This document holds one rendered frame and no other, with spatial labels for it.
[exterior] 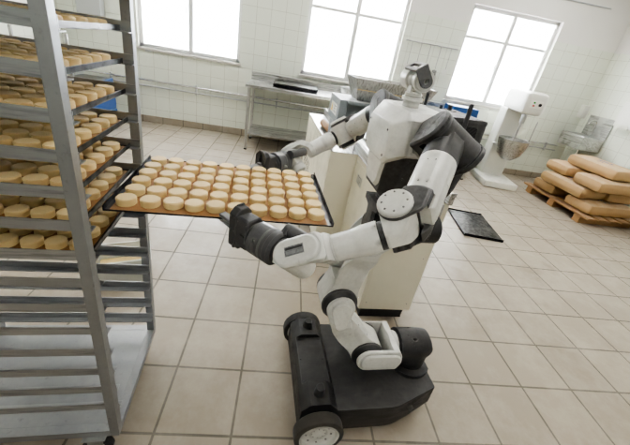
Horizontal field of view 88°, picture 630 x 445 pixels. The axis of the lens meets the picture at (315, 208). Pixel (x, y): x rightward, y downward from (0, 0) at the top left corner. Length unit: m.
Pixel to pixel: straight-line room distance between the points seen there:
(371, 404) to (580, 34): 6.13
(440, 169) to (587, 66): 6.23
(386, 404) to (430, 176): 1.11
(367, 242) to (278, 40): 4.73
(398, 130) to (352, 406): 1.12
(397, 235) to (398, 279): 1.32
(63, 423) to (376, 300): 1.51
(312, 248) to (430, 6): 5.13
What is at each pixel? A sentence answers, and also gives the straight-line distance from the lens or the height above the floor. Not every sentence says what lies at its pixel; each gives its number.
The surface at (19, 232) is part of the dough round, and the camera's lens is 1.20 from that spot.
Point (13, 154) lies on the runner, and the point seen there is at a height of 1.14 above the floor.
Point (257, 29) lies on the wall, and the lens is 5.31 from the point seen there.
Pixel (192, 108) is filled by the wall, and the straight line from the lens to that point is 5.59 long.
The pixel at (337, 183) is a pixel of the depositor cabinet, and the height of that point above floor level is 0.61.
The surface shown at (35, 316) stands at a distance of 1.90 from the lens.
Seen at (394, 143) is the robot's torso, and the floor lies 1.24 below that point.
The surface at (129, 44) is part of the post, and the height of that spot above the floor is 1.36.
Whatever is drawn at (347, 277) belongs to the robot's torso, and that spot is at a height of 0.70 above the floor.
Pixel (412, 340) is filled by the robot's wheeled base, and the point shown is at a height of 0.35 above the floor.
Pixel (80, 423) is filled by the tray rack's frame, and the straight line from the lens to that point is 1.60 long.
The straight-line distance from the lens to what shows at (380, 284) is 2.00.
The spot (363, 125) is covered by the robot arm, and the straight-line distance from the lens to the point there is 1.38.
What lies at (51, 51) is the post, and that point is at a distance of 0.84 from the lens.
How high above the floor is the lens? 1.45
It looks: 26 degrees down
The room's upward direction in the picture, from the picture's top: 10 degrees clockwise
